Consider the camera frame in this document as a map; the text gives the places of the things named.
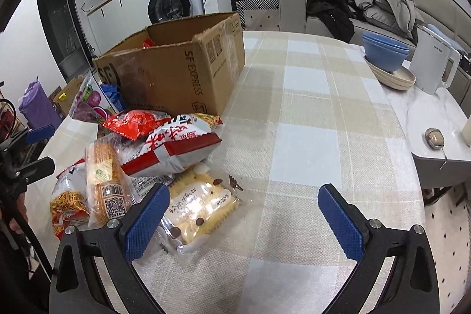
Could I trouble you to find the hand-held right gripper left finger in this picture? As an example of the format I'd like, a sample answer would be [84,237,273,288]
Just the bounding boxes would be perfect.
[49,183,171,314]

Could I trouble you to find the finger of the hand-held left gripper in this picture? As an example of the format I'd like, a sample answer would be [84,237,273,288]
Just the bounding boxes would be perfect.
[0,125,56,153]
[11,157,56,184]

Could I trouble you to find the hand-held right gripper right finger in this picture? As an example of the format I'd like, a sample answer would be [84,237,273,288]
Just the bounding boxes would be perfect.
[318,183,440,314]

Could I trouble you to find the silver printed snack packet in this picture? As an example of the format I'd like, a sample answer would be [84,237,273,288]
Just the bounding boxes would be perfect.
[129,174,174,205]

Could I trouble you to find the fried noodle snack packet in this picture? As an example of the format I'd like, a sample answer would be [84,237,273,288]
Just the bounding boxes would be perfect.
[49,157,92,241]

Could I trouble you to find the clear orange bread packet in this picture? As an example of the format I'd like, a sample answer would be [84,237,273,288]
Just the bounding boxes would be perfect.
[85,137,137,228]

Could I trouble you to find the yellow cookie packet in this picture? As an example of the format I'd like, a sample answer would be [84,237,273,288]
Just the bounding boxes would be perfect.
[158,172,243,256]

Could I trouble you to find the purple fruit print snack packet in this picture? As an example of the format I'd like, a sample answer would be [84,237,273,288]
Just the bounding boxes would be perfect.
[70,74,119,125]

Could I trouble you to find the red and white snack packet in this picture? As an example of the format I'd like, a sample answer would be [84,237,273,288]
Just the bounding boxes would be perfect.
[120,113,224,178]

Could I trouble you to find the blue snack packet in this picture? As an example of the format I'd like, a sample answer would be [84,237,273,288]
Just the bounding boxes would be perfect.
[100,83,127,112]

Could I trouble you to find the large brown cardboard box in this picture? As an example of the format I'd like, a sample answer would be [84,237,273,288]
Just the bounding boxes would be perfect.
[93,11,246,116]

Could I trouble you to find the person's left hand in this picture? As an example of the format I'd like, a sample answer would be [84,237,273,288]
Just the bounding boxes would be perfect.
[6,194,26,234]

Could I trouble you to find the purple bag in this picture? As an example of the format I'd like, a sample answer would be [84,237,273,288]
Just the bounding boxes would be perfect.
[18,78,62,129]

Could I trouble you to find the small brown cardboard box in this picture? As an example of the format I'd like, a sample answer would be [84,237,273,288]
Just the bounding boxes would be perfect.
[52,75,86,117]

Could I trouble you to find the white dotted rug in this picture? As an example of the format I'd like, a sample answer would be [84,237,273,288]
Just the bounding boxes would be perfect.
[423,183,471,302]

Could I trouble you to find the small round metal object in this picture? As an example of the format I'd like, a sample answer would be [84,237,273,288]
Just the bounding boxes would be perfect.
[425,128,447,150]

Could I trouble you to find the white kitchen counter cabinets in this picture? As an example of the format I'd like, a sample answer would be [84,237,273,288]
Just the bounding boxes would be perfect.
[86,0,199,55]

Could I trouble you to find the beige plate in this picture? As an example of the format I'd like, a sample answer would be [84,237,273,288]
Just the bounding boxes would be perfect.
[371,70,417,91]
[364,57,416,85]

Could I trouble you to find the blue bowl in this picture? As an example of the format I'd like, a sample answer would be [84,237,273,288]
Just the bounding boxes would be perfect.
[386,40,410,62]
[362,32,407,72]

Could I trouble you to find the white electric kettle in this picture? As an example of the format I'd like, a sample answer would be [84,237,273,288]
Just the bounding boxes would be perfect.
[409,25,461,96]

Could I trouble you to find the black jacket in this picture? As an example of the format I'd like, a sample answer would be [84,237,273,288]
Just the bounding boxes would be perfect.
[302,0,356,43]

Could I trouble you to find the grey sofa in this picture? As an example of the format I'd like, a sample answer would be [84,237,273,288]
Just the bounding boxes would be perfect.
[278,0,471,55]

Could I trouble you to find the grey jacket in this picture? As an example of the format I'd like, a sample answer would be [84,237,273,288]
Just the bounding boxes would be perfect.
[354,0,426,40]

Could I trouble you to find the black white patterned chair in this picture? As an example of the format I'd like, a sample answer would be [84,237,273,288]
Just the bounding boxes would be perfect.
[230,0,281,30]

